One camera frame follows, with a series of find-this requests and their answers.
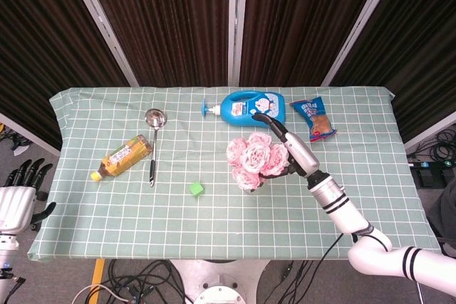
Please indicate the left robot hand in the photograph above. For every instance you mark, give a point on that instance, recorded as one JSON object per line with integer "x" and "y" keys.
{"x": 16, "y": 208}

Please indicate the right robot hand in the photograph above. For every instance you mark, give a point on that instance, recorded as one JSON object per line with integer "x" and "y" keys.
{"x": 301, "y": 152}

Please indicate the pink rose bouquet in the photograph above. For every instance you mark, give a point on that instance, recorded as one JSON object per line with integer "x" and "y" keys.
{"x": 254, "y": 156}

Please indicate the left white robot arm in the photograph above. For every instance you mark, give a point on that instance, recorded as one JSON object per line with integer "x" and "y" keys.
{"x": 7, "y": 257}

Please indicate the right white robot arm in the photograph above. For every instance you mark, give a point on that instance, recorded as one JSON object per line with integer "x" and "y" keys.
{"x": 342, "y": 208}

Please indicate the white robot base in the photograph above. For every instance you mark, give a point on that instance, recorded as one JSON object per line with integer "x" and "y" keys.
{"x": 221, "y": 282}

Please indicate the blue bread snack bag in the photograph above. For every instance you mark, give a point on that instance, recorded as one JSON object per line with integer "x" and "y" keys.
{"x": 315, "y": 119}

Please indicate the blue pump detergent bottle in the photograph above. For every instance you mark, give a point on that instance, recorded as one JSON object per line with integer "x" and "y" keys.
{"x": 242, "y": 108}

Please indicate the green checked tablecloth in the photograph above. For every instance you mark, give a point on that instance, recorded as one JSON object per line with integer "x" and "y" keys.
{"x": 228, "y": 225}

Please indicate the yellow floor tape strip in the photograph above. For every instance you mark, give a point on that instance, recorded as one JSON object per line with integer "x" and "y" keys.
{"x": 97, "y": 275}

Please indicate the green cube block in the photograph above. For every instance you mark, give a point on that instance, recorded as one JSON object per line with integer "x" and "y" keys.
{"x": 196, "y": 189}

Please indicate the yellow label tea bottle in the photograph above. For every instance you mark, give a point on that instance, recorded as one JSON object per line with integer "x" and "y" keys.
{"x": 123, "y": 158}

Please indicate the dark ribbed partition panel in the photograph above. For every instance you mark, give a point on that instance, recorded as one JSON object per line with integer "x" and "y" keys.
{"x": 171, "y": 22}
{"x": 303, "y": 22}
{"x": 42, "y": 51}
{"x": 420, "y": 51}

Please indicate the black power strip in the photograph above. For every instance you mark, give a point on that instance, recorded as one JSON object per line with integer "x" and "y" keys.
{"x": 432, "y": 172}

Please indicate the dark grey fabric item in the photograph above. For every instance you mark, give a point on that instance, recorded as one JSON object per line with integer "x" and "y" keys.
{"x": 443, "y": 208}

